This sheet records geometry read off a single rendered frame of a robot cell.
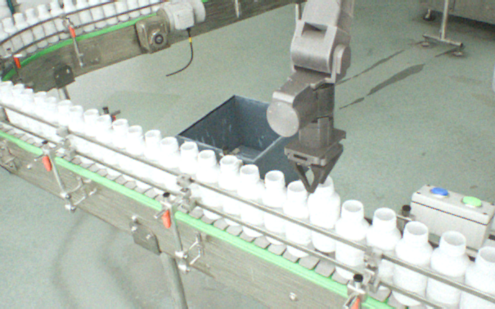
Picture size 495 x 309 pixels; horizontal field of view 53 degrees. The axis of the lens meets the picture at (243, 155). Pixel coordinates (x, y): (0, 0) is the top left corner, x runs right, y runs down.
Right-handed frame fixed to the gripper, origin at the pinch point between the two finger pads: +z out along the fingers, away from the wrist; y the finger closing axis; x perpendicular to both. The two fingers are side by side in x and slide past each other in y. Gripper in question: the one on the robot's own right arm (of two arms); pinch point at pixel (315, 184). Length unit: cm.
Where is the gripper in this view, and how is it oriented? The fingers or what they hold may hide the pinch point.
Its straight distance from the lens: 89.8
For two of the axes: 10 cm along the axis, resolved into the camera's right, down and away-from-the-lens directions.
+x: 8.0, 2.7, -5.4
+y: -6.0, 4.5, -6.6
